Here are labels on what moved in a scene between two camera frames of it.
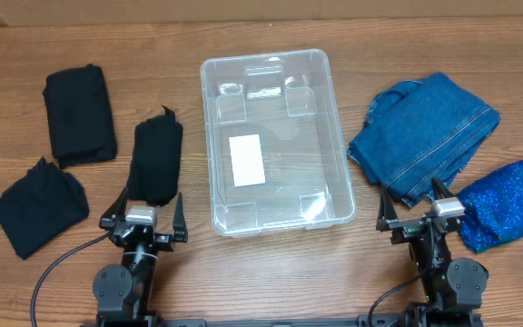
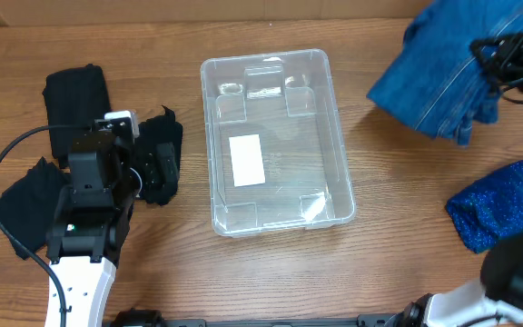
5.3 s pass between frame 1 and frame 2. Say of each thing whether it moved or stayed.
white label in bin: stayed
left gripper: moved
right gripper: moved
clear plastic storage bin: stayed
